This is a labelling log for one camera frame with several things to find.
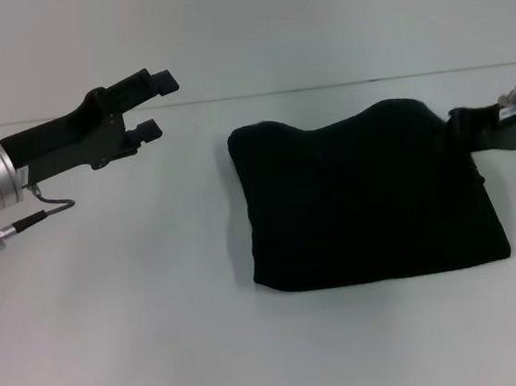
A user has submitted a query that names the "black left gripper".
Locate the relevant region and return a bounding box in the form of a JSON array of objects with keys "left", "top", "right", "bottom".
[{"left": 0, "top": 64, "right": 189, "bottom": 181}]

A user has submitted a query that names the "black shirt with FREE print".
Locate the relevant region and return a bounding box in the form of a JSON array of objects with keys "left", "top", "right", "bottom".
[{"left": 223, "top": 86, "right": 515, "bottom": 301}]

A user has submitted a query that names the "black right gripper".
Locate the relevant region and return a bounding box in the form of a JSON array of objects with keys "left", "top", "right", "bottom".
[{"left": 427, "top": 86, "right": 516, "bottom": 156}]

